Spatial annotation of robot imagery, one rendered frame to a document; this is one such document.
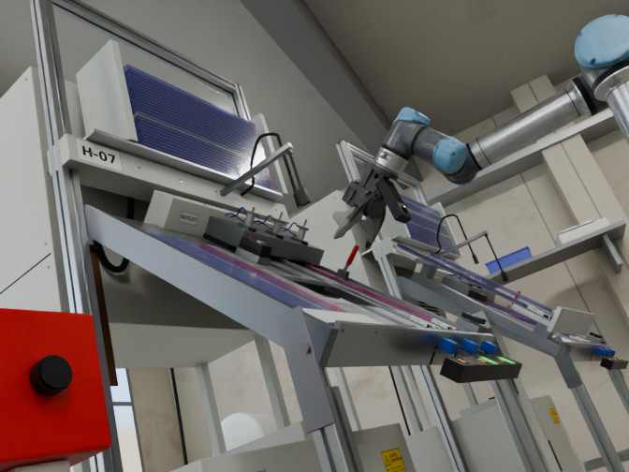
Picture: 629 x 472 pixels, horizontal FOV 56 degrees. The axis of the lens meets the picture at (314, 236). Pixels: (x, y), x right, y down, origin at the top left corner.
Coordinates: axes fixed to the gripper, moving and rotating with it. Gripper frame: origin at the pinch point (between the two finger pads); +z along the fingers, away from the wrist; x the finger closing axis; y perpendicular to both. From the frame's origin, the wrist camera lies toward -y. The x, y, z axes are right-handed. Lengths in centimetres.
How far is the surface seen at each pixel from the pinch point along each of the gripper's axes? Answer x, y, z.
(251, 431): -242, 156, 209
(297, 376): 53, -37, 11
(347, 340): 44, -35, 5
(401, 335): 27.1, -35.2, 3.8
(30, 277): 49, 43, 40
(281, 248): 1.7, 18.2, 11.1
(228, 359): -295, 250, 208
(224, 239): 16.9, 23.5, 13.9
